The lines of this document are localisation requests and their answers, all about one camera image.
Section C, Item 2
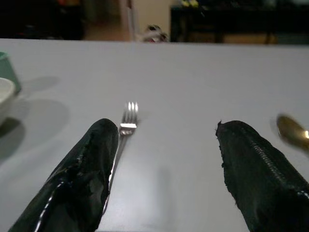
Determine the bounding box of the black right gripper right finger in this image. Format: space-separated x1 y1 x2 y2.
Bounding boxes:
214 120 309 232

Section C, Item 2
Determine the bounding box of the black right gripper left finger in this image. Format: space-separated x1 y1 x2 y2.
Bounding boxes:
8 118 120 232

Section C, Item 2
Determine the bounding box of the gold metal spoon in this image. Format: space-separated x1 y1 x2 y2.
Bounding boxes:
276 115 309 153

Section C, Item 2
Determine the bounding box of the silver metal fork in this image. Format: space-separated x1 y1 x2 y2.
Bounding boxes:
102 101 140 213

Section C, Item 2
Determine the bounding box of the white ceramic bowl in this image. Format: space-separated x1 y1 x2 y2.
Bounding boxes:
0 77 17 125

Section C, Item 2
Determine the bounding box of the green cup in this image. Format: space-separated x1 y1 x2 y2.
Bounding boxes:
0 51 22 94

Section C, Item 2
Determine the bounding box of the dark wooden console table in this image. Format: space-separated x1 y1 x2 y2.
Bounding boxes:
170 0 309 44

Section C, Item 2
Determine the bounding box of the small blurry toy figure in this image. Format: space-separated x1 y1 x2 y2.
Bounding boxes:
141 24 169 43

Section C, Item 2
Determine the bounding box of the dark furniture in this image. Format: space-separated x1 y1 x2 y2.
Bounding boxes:
0 0 85 41

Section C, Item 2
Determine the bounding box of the white door frame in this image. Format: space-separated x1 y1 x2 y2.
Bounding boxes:
120 0 140 41

